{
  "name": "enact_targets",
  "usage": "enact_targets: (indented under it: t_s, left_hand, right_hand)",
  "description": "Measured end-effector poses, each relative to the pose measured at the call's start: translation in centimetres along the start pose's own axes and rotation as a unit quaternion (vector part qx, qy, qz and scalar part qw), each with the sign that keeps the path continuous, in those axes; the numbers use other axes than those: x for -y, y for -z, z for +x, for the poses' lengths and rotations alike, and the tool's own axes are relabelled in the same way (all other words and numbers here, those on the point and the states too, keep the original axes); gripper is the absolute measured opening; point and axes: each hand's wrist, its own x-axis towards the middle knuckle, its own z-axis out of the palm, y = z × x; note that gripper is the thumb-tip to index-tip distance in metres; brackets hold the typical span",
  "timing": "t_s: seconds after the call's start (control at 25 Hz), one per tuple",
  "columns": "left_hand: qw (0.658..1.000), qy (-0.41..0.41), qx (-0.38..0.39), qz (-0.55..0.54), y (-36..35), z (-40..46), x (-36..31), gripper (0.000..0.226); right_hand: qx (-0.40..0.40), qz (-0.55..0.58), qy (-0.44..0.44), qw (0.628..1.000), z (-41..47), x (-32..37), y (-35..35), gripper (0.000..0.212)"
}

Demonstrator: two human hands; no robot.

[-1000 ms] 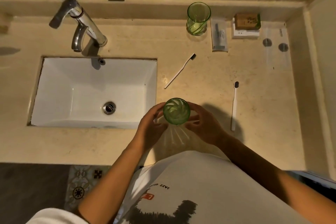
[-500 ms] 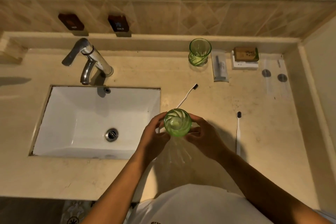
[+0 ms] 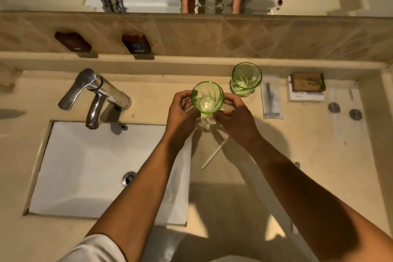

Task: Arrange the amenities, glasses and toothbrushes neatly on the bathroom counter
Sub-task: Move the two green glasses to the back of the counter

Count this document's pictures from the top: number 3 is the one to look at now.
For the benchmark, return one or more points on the flat white box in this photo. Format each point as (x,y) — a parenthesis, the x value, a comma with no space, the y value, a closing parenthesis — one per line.
(304,96)

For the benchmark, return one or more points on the chrome faucet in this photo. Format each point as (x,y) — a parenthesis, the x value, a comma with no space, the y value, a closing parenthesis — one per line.
(98,96)

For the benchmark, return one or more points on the person's right hand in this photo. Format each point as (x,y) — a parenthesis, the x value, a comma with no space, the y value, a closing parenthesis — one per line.
(239,125)

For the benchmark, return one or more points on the chrome sink drain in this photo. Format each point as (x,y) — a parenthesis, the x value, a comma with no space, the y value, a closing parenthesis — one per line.
(129,178)

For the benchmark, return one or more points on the brown and green soap box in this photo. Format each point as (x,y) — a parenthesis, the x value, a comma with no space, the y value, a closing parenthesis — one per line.
(307,82)

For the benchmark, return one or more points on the person's left forearm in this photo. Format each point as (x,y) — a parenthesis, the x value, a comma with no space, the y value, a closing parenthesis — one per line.
(144,197)

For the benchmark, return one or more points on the white plastic stick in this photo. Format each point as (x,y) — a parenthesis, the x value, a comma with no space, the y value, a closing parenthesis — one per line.
(215,154)

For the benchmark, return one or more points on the white sink basin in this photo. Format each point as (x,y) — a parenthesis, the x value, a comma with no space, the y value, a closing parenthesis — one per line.
(83,172)

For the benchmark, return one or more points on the white shirt sleeve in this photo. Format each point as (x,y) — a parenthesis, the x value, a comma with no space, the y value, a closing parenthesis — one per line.
(92,251)

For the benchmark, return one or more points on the toothpaste tube in clear packet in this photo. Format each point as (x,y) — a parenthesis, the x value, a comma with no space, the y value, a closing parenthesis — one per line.
(272,100)

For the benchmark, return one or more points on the clear plastic wrap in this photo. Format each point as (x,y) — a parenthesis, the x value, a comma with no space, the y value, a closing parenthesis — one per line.
(206,124)

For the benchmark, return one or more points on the dark red and blue label sign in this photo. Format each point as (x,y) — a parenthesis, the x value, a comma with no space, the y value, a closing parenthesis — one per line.
(136,44)

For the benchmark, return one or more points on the clear packet with round cap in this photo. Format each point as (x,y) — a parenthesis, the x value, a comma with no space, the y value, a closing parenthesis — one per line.
(356,114)
(334,107)

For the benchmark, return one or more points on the person's left hand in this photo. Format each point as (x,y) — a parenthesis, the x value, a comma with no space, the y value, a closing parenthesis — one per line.
(179,120)

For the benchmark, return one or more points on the person's right thumb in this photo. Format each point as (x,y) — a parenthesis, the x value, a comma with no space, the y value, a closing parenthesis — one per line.
(222,115)

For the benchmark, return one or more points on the green drinking glass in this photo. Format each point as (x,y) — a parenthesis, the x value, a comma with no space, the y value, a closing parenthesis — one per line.
(207,99)
(246,78)

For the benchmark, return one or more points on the person's right forearm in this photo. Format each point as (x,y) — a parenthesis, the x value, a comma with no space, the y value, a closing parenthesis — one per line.
(310,209)

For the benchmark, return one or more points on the person's left thumb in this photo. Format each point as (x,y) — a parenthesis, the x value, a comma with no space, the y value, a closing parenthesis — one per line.
(192,112)

